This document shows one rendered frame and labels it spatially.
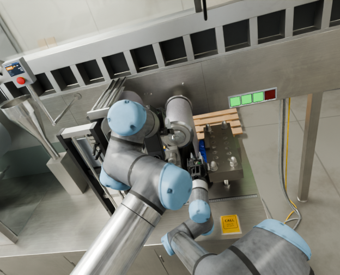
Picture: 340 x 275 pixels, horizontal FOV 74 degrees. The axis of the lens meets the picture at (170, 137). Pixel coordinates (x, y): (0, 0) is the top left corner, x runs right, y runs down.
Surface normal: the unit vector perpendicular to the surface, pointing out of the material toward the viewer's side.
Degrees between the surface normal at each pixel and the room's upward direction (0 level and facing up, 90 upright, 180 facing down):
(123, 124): 50
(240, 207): 0
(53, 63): 90
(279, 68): 90
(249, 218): 0
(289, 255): 42
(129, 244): 66
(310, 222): 0
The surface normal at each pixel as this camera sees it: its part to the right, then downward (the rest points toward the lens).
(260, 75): -0.06, 0.59
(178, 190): 0.74, 0.22
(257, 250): -0.21, -0.76
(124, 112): -0.21, -0.05
